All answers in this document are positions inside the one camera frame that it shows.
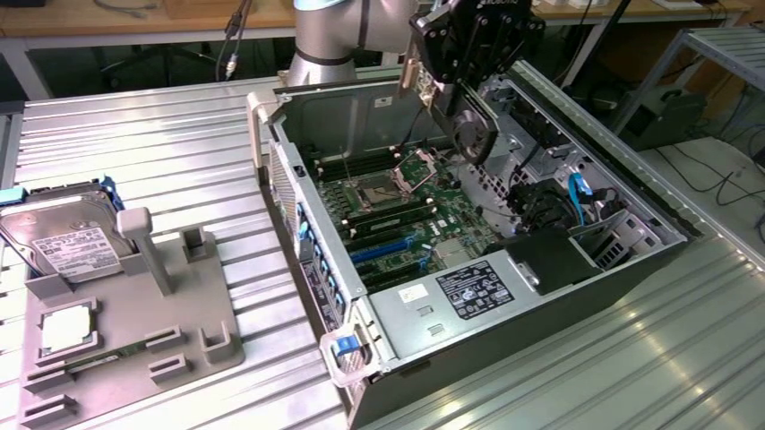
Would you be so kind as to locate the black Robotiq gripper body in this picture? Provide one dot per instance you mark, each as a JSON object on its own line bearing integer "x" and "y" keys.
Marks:
{"x": 488, "y": 27}

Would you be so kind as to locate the graphics card with metal bracket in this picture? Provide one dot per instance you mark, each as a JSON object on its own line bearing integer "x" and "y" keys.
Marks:
{"x": 476, "y": 130}

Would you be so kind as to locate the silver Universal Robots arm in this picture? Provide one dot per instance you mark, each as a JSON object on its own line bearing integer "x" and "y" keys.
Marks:
{"x": 334, "y": 36}

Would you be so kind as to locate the black RAM slot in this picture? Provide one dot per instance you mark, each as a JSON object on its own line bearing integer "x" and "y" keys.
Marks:
{"x": 353, "y": 162}
{"x": 358, "y": 170}
{"x": 382, "y": 214}

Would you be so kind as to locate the blue expansion slot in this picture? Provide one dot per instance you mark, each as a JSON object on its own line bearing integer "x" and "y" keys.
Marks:
{"x": 382, "y": 249}

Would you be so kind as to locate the black expansion slot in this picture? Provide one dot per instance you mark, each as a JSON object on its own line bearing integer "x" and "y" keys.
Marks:
{"x": 389, "y": 270}
{"x": 397, "y": 281}

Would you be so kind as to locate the open metal socket cover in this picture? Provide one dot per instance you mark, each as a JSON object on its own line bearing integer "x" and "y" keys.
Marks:
{"x": 416, "y": 168}

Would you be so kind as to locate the black box on floor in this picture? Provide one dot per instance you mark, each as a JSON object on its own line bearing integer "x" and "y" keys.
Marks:
{"x": 670, "y": 121}

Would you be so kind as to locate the thin metal locking lever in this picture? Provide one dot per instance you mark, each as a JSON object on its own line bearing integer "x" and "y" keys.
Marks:
{"x": 349, "y": 170}

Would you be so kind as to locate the silver perforated drive cage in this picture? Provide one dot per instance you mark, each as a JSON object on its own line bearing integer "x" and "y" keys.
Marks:
{"x": 493, "y": 188}

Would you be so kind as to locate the CPU socket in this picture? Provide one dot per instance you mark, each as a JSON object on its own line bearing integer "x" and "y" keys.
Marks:
{"x": 378, "y": 195}

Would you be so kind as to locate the green motherboard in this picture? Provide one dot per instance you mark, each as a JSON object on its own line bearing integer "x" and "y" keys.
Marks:
{"x": 455, "y": 224}

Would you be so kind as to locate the black chair base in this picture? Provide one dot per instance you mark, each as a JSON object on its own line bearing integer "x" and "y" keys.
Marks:
{"x": 162, "y": 56}

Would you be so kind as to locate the silver chipset heatsink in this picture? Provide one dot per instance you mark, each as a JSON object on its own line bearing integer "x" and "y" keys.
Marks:
{"x": 456, "y": 250}

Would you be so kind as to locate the metal disk bay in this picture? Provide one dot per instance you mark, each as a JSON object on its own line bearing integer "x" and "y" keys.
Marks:
{"x": 621, "y": 244}

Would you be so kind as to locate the black plastic fan shroud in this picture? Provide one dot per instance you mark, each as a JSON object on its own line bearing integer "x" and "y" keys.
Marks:
{"x": 556, "y": 264}

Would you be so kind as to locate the open black PC case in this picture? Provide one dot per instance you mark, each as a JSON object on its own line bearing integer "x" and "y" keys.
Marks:
{"x": 539, "y": 322}

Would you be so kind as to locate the silver power supply unit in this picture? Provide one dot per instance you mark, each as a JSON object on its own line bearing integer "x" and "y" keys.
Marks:
{"x": 419, "y": 322}

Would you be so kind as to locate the hard disk in blue carrier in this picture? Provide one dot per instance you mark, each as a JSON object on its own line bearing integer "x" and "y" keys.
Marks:
{"x": 66, "y": 242}

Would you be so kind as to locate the grey plastic parts rack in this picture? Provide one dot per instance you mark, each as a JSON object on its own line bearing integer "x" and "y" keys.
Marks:
{"x": 119, "y": 322}

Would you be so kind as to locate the silver CPU chip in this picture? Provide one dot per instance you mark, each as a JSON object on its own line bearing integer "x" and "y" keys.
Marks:
{"x": 66, "y": 329}

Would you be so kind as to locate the green RAM stick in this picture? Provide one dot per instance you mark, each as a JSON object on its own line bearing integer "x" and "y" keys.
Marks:
{"x": 107, "y": 357}

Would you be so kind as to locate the metal slat table frame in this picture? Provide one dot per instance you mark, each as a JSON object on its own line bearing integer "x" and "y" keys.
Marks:
{"x": 735, "y": 45}

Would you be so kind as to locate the wooden desk with white frame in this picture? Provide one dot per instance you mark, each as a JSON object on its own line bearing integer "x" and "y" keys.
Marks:
{"x": 71, "y": 20}

